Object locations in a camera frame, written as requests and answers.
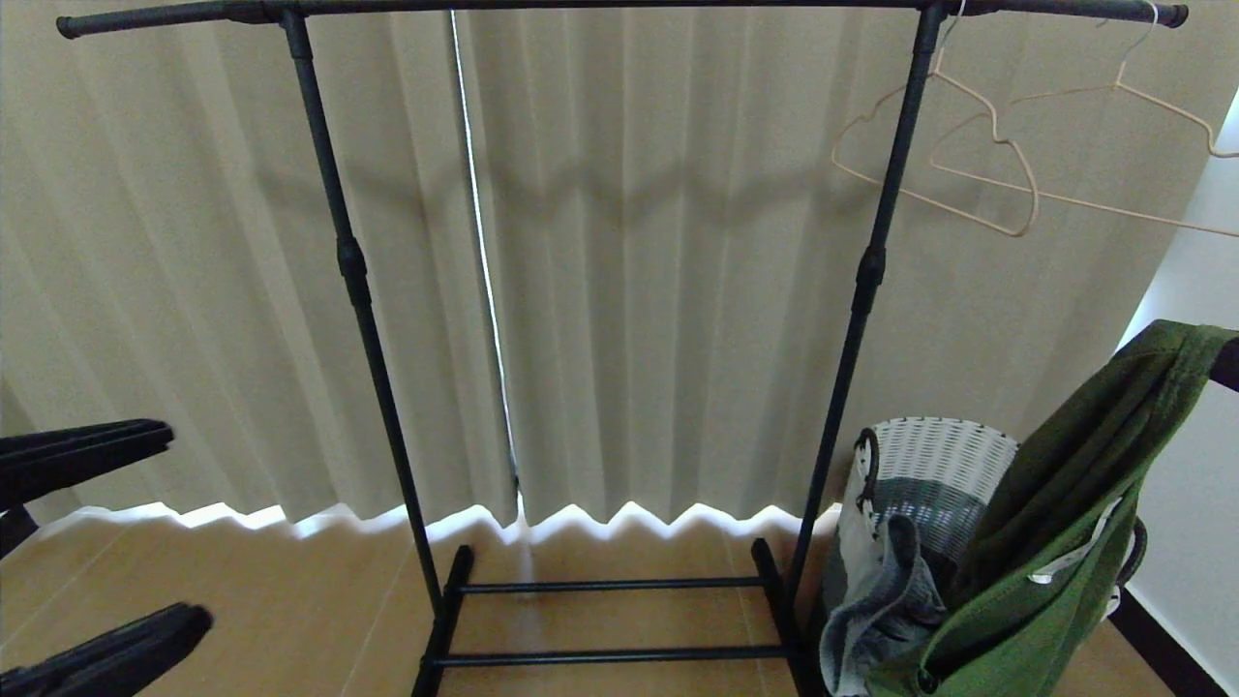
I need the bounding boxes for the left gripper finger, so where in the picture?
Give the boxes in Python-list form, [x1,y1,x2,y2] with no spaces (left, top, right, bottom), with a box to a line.
[0,418,176,512]
[0,602,214,697]

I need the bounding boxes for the pale grey shorts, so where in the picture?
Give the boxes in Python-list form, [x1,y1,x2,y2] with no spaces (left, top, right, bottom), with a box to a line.
[821,513,950,697]

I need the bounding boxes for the pink clothes hanger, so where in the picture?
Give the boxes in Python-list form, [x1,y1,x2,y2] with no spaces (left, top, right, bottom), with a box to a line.
[831,10,1041,239]
[929,0,1239,239]

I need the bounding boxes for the green t-shirt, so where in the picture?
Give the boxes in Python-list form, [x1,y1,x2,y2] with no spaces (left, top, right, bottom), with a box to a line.
[866,319,1239,697]

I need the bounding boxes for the black clothes rack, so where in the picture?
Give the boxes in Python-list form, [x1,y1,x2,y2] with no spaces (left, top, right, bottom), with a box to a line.
[55,0,1190,697]

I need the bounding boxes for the white laundry basket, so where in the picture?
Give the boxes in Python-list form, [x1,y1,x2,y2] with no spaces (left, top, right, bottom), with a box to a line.
[821,416,1148,697]

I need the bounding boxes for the beige curtain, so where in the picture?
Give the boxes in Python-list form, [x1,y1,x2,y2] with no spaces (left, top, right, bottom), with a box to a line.
[0,0,1239,529]

